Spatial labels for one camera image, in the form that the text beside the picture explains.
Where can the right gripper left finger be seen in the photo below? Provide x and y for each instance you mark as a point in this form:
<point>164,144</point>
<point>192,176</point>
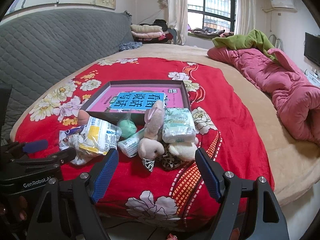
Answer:
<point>101,175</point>

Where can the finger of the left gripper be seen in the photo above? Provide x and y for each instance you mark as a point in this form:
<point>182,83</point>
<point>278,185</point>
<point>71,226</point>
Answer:
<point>54,160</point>
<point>17,148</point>

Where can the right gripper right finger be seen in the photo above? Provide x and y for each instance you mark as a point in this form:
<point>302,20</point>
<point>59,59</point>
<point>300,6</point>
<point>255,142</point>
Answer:
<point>211,173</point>

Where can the cartoon printed snack packet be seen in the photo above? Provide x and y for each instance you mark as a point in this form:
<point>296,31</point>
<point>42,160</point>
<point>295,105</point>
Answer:
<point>73,138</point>

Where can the yellow white wipes packet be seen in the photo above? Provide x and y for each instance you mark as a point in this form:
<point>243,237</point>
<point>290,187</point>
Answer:
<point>100,137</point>

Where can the white plush bear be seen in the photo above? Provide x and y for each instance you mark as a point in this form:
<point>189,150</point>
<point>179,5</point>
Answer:
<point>184,150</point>

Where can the leopard print scrunchie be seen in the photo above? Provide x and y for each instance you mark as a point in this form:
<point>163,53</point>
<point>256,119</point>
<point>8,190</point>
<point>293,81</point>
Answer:
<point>168,160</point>

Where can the green sponge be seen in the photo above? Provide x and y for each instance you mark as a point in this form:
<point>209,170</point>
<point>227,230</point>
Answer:
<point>127,126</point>

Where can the pink plush bunny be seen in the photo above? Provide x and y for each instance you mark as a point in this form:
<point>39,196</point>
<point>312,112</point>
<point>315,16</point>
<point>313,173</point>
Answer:
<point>150,146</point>

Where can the peach makeup sponge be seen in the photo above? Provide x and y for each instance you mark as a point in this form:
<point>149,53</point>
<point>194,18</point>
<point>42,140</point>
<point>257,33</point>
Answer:
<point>83,117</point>

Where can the green tissue pack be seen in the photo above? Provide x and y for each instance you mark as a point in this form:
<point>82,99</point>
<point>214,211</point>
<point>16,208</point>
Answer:
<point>129,146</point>
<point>178,126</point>

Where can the red floral blanket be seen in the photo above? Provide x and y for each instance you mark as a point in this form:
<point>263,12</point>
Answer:
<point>173,199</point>

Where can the grey cardboard box tray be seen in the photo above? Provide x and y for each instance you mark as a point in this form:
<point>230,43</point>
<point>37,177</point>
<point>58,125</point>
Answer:
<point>136,116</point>

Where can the pink and blue book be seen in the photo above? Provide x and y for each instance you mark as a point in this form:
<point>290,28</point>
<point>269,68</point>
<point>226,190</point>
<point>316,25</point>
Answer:
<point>119,99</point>

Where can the grey quilted headboard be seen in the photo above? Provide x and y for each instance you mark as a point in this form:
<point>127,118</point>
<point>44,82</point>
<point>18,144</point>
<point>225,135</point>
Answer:
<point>40,49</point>

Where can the pink quilted comforter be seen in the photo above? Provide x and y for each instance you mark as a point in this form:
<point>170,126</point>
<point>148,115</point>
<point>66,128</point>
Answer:
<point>293,96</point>

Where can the blue patterned cloth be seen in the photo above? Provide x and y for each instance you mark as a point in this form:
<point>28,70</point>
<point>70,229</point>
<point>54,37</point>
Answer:
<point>130,46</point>

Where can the clothes on window sill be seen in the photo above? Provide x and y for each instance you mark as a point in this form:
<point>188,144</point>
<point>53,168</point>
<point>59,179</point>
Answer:
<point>205,33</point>

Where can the green blanket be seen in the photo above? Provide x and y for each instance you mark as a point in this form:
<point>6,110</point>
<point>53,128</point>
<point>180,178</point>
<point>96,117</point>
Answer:
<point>254,39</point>

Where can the stack of folded blankets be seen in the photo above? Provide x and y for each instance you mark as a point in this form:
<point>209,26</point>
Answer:
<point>157,32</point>

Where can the white curtain right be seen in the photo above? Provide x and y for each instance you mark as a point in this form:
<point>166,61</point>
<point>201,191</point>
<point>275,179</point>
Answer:
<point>245,16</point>

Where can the white curtain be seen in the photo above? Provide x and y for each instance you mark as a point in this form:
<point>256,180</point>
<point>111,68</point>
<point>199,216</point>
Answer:
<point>245,16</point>
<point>177,17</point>

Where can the black framed window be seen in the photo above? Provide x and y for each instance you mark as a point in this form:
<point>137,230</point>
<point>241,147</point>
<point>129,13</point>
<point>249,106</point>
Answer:
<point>211,15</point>

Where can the white curtain left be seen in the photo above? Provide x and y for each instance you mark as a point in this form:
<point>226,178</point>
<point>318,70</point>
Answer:
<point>177,17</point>

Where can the white air conditioner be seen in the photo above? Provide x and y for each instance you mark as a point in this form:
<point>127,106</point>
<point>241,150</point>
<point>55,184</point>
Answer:
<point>282,4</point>

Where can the black wall television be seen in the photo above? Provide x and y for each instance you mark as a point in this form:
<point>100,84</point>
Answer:
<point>312,48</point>

